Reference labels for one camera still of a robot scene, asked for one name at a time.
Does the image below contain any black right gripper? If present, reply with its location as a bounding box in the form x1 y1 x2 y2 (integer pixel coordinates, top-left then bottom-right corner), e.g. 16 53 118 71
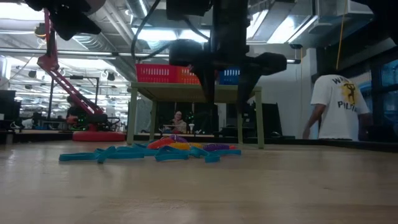
169 39 288 113

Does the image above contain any orange plastic basket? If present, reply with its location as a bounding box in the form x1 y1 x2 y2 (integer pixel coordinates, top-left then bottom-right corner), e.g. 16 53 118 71
176 65 201 85

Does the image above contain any red plastic basket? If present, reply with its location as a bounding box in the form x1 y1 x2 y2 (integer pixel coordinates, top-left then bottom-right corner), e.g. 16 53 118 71
135 63 178 84

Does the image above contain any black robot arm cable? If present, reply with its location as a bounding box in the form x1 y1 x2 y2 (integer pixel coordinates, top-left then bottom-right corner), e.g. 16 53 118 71
130 0 175 60

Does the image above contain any silver ventilation duct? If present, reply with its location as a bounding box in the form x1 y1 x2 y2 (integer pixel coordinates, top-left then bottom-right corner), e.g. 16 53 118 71
71 0 150 82

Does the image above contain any purple spiral coil ring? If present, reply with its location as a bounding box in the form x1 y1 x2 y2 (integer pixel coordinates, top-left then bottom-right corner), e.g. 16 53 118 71
202 142 231 152
169 134 189 144

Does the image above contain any person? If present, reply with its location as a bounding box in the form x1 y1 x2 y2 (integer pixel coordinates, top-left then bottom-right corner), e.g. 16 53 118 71
169 110 188 134
302 67 371 141
65 96 82 129

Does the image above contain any long ceiling light bar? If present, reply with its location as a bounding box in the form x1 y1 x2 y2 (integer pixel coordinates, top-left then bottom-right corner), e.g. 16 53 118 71
0 47 302 65

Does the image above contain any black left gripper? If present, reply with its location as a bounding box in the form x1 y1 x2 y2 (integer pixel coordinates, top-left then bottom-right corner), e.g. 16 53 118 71
24 0 102 42

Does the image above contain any bright ceiling light panel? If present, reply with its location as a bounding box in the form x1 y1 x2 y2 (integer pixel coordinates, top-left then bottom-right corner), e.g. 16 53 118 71
132 27 213 43

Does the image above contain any yellow spiral coil ring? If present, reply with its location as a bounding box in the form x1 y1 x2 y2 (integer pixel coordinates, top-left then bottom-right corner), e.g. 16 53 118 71
169 141 191 151

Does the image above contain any black background rig frame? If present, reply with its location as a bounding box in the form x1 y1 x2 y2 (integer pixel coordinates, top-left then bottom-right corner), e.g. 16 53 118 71
47 76 101 121

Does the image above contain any blue plastic basket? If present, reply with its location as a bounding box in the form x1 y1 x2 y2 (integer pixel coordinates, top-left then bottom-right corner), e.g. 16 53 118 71
218 67 241 86

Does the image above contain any pale green perforated shelf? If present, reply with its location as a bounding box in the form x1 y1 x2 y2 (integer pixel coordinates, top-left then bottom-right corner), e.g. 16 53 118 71
126 82 266 149

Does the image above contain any black monitor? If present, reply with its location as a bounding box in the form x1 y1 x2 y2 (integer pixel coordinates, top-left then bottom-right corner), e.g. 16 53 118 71
0 90 21 131

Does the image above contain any yellow extension cord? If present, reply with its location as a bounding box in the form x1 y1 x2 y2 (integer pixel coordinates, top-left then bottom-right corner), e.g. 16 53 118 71
335 0 348 71

